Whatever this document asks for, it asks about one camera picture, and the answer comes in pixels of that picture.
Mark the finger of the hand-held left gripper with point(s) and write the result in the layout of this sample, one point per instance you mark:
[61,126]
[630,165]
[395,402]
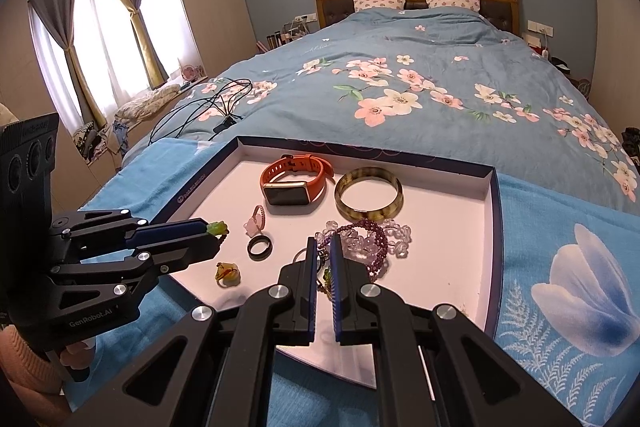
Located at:
[170,232]
[195,249]

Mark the green jade ornament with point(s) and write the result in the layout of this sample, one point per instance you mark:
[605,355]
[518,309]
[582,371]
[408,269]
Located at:
[218,228]

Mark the person's left hand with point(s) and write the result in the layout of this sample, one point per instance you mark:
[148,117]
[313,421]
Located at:
[77,352]

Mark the person's left forearm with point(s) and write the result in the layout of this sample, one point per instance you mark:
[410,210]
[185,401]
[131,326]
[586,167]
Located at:
[25,362]

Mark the dark blue box lid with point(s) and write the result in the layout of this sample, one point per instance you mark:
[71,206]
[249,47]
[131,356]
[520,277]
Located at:
[440,232]

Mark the tortoiseshell bangle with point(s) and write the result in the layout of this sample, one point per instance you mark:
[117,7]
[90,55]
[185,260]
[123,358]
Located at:
[367,213]

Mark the white sheer curtain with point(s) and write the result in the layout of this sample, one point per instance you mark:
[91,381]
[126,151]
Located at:
[107,37]

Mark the white wall socket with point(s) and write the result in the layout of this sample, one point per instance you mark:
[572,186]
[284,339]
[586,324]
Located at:
[306,17]
[540,27]

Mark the folded floral bedding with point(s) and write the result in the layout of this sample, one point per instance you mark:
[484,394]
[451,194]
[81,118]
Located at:
[147,101]

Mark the floral blue duvet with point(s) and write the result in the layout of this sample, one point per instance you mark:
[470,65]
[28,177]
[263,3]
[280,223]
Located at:
[425,57]

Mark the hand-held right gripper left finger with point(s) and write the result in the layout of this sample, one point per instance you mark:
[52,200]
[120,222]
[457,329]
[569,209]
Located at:
[312,294]

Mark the blue hanging cloth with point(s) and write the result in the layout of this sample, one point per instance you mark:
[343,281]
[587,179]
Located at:
[121,137]

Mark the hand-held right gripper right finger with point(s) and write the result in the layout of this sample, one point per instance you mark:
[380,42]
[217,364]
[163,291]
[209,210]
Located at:
[336,299]

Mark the orange smartwatch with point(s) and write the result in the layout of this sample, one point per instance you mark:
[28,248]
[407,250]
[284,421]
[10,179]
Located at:
[287,193]

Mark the round wooden ornament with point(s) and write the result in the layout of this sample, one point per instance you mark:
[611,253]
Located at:
[583,85]

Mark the small pink fan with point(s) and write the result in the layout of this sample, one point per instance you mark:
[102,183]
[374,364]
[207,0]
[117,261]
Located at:
[189,73]

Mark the white patterned pillow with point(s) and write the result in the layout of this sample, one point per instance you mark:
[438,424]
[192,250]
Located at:
[379,3]
[452,1]

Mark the black white patterned cushion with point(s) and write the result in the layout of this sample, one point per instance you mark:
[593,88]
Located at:
[90,139]

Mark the row of cosmetic bottles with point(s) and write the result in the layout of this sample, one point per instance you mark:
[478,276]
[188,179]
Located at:
[282,38]

